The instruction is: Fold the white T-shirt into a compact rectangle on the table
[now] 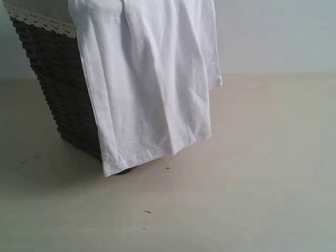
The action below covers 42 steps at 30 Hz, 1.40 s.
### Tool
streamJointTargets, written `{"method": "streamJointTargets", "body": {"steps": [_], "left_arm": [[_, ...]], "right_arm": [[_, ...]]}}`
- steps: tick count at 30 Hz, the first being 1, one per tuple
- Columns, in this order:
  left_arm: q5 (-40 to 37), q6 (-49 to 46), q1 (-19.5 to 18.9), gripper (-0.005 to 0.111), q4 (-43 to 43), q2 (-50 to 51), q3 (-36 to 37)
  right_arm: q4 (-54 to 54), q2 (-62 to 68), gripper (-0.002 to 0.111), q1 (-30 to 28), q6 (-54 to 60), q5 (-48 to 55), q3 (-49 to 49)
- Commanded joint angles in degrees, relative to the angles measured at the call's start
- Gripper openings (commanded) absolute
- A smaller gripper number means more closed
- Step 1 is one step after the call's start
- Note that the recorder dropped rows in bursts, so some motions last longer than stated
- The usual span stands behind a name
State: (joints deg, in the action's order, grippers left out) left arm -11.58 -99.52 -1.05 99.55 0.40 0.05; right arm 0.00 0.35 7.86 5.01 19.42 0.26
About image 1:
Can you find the white t-shirt red lettering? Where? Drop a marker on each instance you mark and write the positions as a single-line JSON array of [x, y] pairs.
[[149, 67]]

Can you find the brown wicker laundry basket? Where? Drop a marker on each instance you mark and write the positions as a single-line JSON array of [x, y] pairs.
[[55, 60]]

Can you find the white lace cloth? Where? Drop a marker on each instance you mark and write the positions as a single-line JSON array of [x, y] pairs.
[[50, 15]]

